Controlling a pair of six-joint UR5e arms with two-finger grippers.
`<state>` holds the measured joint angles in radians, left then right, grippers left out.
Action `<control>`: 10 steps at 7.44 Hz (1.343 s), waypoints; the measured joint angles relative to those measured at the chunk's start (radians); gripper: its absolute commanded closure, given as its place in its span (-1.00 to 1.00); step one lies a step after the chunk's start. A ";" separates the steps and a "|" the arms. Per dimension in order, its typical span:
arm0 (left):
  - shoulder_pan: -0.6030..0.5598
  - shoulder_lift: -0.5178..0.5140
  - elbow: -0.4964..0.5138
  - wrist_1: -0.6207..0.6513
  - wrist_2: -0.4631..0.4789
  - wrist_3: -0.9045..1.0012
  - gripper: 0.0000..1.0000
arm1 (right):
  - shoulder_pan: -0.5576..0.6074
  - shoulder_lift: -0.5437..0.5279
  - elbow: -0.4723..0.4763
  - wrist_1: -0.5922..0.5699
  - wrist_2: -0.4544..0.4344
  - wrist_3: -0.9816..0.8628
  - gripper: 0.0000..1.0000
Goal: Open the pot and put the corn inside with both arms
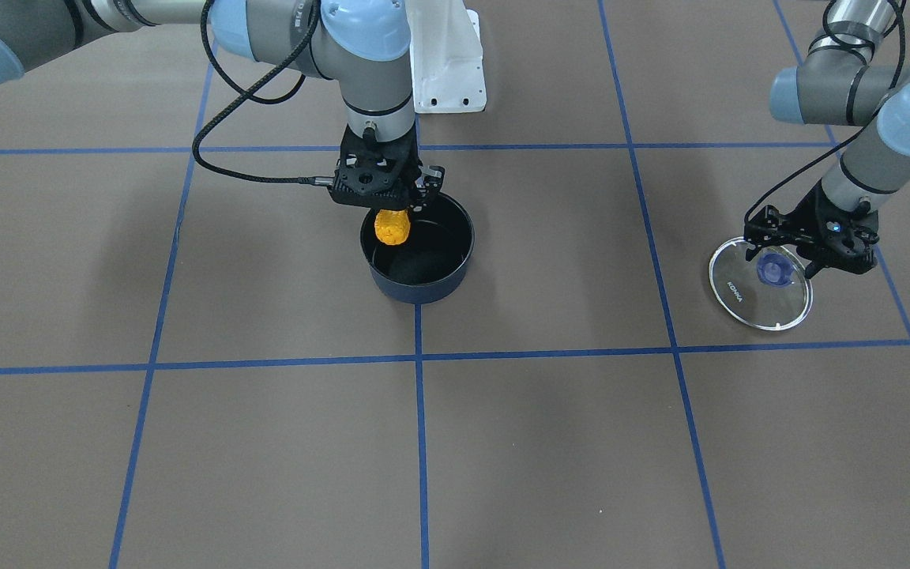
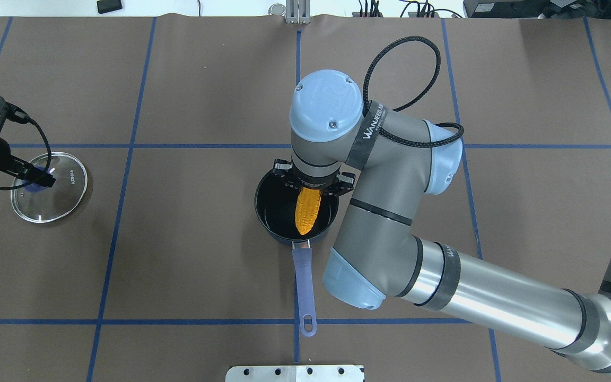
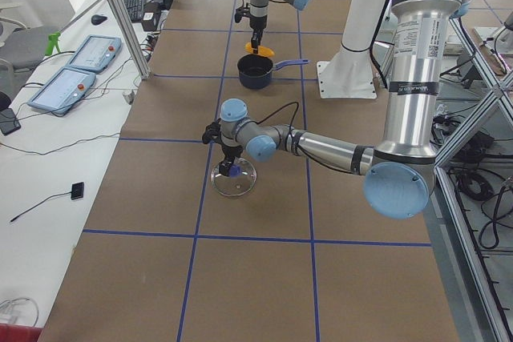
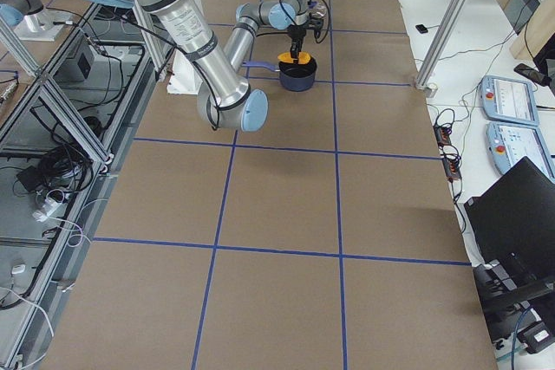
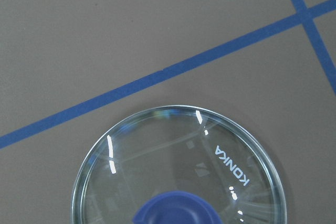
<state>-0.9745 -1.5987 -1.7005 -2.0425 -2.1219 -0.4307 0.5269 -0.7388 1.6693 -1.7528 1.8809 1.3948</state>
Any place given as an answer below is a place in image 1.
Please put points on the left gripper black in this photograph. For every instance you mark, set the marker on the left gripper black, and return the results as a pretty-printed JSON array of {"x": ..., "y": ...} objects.
[{"x": 807, "y": 212}]

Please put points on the dark blue saucepan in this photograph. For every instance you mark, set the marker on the dark blue saucepan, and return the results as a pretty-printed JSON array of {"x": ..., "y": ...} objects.
[{"x": 432, "y": 263}]

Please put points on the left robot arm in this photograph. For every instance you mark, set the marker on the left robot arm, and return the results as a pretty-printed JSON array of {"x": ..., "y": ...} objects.
[{"x": 837, "y": 84}]

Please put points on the yellow corn cob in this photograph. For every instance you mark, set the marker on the yellow corn cob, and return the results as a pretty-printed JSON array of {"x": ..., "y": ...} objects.
[{"x": 392, "y": 227}]

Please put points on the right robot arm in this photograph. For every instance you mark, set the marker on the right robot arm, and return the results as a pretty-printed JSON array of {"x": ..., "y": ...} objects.
[{"x": 365, "y": 46}]

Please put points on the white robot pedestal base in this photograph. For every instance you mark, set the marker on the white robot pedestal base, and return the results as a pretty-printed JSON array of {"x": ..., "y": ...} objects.
[{"x": 447, "y": 57}]

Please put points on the glass pot lid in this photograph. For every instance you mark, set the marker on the glass pot lid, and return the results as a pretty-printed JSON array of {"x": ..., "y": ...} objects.
[{"x": 763, "y": 288}]

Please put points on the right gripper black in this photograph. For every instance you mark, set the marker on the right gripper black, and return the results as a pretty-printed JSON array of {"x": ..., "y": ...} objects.
[{"x": 430, "y": 180}]

